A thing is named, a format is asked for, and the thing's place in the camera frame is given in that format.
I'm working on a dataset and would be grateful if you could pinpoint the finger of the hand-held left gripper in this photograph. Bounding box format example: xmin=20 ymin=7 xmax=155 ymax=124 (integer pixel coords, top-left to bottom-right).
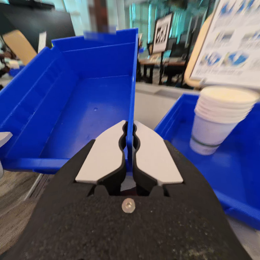
xmin=0 ymin=132 xmax=13 ymax=177

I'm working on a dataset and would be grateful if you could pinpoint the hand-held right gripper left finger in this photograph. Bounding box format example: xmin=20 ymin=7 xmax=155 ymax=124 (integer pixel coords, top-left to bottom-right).
xmin=75 ymin=120 xmax=127 ymax=196

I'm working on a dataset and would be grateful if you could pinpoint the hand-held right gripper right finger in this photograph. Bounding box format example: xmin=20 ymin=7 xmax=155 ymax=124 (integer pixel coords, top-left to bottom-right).
xmin=132 ymin=120 xmax=184 ymax=196

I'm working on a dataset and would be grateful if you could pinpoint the blue plastic bin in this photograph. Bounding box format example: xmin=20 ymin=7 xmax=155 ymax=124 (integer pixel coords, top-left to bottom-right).
xmin=0 ymin=28 xmax=139 ymax=175
xmin=154 ymin=93 xmax=260 ymax=231
xmin=8 ymin=67 xmax=25 ymax=78

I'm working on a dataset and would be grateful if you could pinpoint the set of white paper cups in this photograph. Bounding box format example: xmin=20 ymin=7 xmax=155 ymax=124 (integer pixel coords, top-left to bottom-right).
xmin=189 ymin=86 xmax=260 ymax=156

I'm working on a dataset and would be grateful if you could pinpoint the wooden board document stand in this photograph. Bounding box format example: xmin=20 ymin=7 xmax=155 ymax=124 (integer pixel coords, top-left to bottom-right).
xmin=2 ymin=29 xmax=38 ymax=66

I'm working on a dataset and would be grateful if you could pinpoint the dark desk wooden top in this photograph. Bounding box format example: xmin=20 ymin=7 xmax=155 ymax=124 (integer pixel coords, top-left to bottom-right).
xmin=139 ymin=59 xmax=186 ymax=84

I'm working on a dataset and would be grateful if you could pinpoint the white paper sign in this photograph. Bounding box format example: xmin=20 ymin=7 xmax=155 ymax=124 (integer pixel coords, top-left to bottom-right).
xmin=38 ymin=31 xmax=47 ymax=53

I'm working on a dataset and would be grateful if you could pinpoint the framed picture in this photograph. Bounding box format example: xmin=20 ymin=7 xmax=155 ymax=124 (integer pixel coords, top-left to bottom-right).
xmin=152 ymin=13 xmax=173 ymax=53

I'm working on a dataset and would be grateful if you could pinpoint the printed instruction sheet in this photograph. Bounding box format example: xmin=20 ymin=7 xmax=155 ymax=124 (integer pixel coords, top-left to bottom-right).
xmin=190 ymin=0 xmax=260 ymax=90

